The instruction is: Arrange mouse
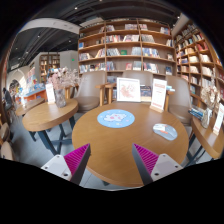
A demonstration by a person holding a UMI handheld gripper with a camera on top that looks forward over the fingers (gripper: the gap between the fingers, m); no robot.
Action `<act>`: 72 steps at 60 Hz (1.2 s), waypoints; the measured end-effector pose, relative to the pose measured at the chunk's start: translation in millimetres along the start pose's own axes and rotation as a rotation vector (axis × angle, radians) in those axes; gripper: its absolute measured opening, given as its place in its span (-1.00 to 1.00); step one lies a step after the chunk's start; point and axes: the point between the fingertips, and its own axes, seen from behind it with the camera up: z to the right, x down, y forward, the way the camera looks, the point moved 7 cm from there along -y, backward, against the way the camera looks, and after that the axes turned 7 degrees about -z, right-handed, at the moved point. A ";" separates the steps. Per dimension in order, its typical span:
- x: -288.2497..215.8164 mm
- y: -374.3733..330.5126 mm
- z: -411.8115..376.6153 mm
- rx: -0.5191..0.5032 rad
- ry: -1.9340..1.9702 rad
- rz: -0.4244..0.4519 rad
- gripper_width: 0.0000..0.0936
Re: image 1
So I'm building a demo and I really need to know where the large wooden bookshelf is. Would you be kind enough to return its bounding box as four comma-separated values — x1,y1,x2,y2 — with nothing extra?
78,18,176,76

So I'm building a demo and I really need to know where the left oval wooden table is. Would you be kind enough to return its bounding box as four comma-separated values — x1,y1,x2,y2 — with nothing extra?
22,98,78,155

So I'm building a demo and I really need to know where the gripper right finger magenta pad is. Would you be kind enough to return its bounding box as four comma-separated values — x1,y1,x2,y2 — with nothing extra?
132,144,182,185

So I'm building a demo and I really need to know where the white sign stand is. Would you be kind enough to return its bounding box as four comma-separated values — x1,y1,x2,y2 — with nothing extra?
150,79,167,112

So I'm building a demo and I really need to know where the beige armchair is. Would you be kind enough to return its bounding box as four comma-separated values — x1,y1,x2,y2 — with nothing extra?
166,76,192,126
105,70,154,104
75,71,107,112

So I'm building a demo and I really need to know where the round blue mouse pad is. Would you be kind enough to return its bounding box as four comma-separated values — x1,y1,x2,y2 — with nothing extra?
97,109,135,128

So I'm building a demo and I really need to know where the glass vase with flowers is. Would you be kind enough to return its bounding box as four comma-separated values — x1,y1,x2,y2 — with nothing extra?
48,67,81,108

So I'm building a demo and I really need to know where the right wooden table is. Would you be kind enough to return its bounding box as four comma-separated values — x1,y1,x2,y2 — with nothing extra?
187,117,224,165

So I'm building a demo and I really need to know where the white sign on right table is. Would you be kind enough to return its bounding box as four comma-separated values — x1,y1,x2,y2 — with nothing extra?
213,103,224,135

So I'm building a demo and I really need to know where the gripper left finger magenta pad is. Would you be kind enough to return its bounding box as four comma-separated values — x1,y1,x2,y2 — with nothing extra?
42,144,91,185

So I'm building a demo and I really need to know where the right side wooden bookshelf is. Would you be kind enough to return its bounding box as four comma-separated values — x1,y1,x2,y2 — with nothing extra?
174,21,224,109

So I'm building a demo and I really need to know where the beige armchair left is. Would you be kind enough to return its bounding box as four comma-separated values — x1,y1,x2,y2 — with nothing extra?
75,71,107,112

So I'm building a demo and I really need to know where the round wooden table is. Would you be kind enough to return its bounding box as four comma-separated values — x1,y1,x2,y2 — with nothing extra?
72,102,188,187

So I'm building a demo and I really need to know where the beige armchair middle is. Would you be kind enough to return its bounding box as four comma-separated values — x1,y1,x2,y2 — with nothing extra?
105,70,154,104

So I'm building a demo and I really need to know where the distant wooden bookshelf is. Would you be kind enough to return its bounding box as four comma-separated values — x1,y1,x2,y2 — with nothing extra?
39,54,60,83

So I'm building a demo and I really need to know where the white framed picture card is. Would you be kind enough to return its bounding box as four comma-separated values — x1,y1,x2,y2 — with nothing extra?
117,78,141,102

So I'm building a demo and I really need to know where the dried flower vase right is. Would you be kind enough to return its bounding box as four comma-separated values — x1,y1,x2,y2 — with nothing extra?
201,79,220,129

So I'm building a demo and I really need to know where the small white sign left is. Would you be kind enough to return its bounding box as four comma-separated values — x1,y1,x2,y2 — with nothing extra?
45,83,55,104

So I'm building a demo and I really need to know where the beige armchair right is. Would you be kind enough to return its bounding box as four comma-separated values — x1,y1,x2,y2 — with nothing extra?
166,76,192,126

